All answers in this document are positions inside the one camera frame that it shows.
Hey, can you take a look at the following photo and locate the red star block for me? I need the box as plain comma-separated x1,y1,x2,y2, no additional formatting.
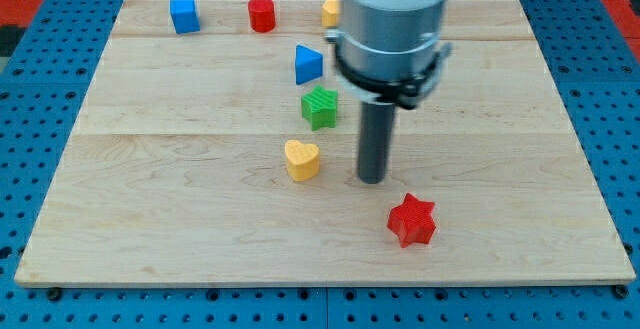
387,193,437,248

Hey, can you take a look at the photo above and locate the yellow block behind arm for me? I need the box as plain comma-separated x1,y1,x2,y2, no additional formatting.
321,0,341,28

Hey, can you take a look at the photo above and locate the yellow heart block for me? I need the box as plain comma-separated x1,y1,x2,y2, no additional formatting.
284,140,320,182

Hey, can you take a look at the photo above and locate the green star block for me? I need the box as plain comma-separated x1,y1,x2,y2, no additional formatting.
301,86,338,131

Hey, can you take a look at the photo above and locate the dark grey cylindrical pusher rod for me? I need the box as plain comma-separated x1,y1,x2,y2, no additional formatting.
357,102,395,184

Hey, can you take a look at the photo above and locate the blue triangle block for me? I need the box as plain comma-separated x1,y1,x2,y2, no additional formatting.
294,45,324,85

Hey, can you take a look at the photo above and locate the light wooden board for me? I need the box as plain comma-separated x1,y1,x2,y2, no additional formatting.
15,0,636,288

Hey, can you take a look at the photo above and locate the red cylinder block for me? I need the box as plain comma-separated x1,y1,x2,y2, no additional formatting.
247,0,276,33

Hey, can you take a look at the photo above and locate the blue cube block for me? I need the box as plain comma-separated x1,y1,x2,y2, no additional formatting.
169,0,200,34

